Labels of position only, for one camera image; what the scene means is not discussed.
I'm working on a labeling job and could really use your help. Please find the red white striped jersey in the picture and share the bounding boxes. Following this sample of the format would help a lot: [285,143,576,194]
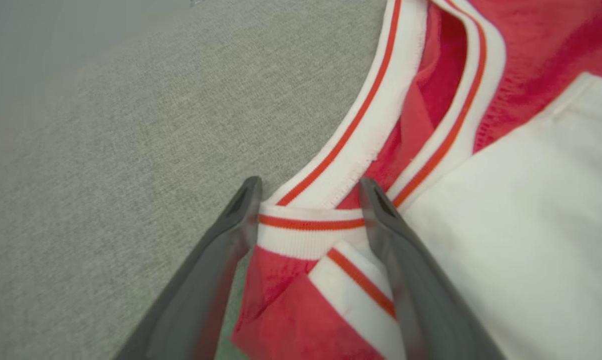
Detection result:
[231,0,602,360]

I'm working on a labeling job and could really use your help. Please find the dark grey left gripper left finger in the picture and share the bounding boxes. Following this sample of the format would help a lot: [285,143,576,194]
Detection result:
[113,175,263,360]

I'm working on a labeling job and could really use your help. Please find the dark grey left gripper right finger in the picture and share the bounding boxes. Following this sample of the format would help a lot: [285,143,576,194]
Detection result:
[358,177,506,360]

